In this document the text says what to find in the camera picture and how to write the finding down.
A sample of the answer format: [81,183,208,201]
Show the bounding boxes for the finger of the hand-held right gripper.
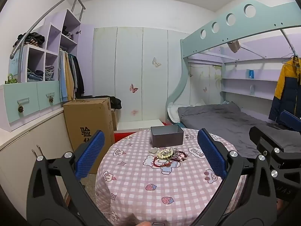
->
[249,125,301,170]
[279,110,301,133]

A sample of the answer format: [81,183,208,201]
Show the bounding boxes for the silver chain necklace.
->
[169,147,181,160]

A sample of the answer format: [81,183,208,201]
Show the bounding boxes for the folded grey clothes pile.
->
[45,65,55,82]

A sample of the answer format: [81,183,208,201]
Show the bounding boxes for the lilac wall shelves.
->
[221,58,281,97]

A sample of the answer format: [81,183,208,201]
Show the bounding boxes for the grey metal tin box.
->
[150,125,184,148]

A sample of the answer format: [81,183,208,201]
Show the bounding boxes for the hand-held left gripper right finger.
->
[197,128,278,226]

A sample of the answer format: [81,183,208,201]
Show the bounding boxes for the beige hanging pouch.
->
[227,40,241,53]

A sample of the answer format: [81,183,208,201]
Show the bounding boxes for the large cardboard box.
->
[63,97,116,175]

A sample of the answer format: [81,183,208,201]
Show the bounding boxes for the folded jeans pile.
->
[27,68,44,82]

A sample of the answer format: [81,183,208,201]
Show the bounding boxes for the dark clothes heap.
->
[14,32,46,48]

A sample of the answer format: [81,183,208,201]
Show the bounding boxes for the white board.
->
[117,120,164,133]

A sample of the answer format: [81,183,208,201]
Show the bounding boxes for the white wardrobe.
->
[93,26,191,123]

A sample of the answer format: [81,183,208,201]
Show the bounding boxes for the red string bracelet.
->
[153,159,176,168]

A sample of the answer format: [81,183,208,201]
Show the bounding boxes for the cream bead bracelet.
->
[157,149,173,159]

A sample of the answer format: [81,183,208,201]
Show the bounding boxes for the grey blanket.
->
[177,102,301,157]

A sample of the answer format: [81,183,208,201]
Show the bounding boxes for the red bench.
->
[114,122,172,144]

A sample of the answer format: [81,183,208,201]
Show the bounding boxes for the black clothes pile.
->
[94,96,122,110]

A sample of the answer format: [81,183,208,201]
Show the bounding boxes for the lilac stair shelf cabinet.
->
[0,9,94,132]

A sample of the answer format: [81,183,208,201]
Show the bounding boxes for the yellow and navy jacket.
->
[269,56,301,123]

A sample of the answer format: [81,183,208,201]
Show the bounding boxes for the mint green bunk bed frame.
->
[166,0,301,124]

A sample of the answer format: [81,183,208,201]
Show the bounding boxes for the small cardboard box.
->
[111,109,119,131]

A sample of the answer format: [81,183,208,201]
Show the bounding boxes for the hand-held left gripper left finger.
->
[26,129,111,226]

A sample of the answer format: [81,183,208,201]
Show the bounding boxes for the row of hanging clothes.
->
[58,48,85,102]

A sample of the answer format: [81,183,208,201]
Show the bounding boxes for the white pillow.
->
[167,105,186,124]

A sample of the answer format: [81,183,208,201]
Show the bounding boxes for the grey metal handrail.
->
[9,0,86,59]

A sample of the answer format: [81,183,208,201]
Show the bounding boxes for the white low cabinet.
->
[0,109,71,208]

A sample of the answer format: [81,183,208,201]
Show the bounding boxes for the dark red bead bracelet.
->
[175,150,190,162]

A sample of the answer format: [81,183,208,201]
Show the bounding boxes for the round table, pink checked cloth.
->
[95,128,247,226]

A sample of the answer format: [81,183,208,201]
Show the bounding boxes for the mint green drawer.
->
[3,85,40,124]
[36,80,62,111]

